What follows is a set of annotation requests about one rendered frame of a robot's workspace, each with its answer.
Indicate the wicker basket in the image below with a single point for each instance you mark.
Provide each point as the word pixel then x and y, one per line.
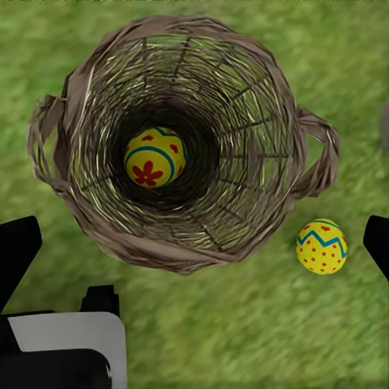
pixel 94 107

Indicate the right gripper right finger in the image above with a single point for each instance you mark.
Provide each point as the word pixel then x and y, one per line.
pixel 376 241

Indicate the easter egg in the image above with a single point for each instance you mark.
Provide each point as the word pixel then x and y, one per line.
pixel 321 247
pixel 154 157

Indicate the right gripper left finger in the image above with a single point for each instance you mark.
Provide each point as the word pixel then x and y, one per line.
pixel 20 241

